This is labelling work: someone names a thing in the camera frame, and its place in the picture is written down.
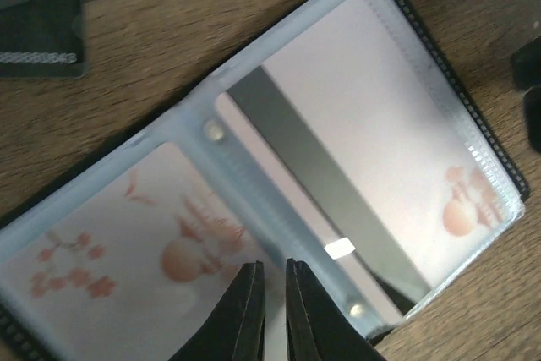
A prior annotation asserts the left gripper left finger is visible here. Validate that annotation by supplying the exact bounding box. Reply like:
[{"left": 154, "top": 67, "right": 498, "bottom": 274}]
[{"left": 172, "top": 261, "right": 265, "bottom": 361}]

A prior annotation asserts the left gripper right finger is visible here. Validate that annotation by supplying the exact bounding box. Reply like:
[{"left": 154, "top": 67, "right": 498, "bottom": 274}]
[{"left": 285, "top": 259, "right": 385, "bottom": 361}]

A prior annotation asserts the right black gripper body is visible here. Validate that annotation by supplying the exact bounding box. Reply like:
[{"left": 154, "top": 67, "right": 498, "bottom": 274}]
[{"left": 511, "top": 37, "right": 541, "bottom": 153}]

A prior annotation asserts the white card blossom print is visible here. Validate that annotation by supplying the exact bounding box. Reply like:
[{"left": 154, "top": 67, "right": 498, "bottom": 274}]
[{"left": 1, "top": 143, "right": 284, "bottom": 360}]

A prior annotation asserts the black leather card holder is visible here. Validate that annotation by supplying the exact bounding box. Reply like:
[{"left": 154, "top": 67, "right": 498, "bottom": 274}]
[{"left": 1, "top": 0, "right": 529, "bottom": 360}]

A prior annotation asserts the white card black stripe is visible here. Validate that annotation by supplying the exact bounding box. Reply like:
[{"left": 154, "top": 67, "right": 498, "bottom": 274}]
[{"left": 216, "top": 0, "right": 523, "bottom": 325}]

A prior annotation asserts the black VIP card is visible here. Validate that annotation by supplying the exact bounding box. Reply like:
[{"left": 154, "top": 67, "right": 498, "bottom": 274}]
[{"left": 1, "top": 0, "right": 87, "bottom": 78}]

